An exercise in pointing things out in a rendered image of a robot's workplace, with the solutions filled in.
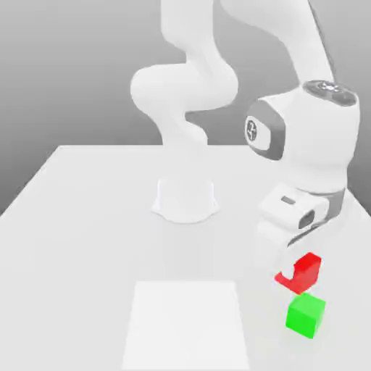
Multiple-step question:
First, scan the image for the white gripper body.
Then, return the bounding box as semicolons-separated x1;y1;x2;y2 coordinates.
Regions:
256;219;317;262

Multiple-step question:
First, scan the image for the small green cube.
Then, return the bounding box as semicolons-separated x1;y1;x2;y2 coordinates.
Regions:
285;292;328;340

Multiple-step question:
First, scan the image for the small red cube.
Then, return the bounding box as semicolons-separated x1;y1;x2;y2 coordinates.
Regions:
273;251;322;296

